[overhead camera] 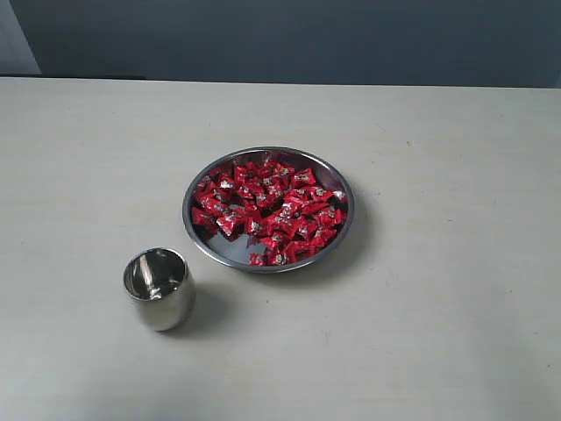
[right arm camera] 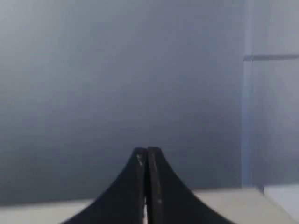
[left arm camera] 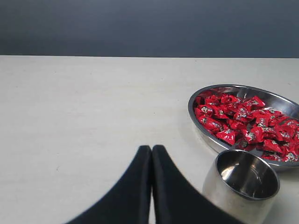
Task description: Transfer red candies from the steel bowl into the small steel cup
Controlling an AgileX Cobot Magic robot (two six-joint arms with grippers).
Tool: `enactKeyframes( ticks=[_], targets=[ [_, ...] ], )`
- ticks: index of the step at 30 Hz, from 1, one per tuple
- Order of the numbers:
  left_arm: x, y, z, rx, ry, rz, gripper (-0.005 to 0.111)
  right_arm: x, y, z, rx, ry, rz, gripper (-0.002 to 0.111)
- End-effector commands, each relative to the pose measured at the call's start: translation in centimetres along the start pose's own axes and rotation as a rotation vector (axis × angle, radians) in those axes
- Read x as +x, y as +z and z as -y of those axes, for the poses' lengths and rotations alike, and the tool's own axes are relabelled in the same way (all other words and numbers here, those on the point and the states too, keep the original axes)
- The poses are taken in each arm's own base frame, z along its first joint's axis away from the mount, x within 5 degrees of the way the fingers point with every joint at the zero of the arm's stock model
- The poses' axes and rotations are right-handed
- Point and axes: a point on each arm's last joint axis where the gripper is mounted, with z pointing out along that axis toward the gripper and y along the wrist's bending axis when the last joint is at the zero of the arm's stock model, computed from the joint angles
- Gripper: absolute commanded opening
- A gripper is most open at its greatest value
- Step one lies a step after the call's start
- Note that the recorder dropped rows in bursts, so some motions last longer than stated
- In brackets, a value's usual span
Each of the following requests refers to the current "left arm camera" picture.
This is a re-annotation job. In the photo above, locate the round steel plate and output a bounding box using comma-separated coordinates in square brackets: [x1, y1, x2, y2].
[188, 84, 299, 153]

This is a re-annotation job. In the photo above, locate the red wrapped candy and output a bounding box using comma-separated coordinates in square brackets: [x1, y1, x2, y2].
[198, 116, 222, 132]
[216, 129, 239, 145]
[263, 139, 283, 153]
[244, 96, 265, 110]

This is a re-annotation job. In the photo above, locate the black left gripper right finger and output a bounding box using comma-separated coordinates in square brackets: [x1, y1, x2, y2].
[152, 145, 240, 224]

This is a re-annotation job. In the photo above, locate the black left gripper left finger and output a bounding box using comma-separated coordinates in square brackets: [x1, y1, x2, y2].
[68, 145, 152, 224]

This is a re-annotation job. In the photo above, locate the steel cup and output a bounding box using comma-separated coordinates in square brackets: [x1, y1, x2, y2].
[202, 149, 280, 224]

